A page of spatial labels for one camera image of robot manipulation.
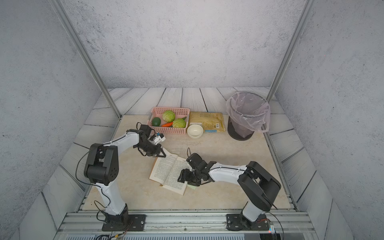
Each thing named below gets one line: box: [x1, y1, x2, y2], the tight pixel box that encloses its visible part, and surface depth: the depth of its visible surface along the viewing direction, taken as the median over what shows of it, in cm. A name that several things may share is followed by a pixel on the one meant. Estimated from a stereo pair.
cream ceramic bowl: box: [187, 124, 204, 139], surface depth 110 cm
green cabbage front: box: [172, 116, 187, 128], surface depth 108 cm
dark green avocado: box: [152, 117, 161, 127], surface depth 113 cm
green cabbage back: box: [162, 110, 176, 123], surface depth 114 cm
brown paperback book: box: [149, 147, 189, 196], surface depth 88 cm
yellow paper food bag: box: [188, 111, 226, 133], surface depth 117 cm
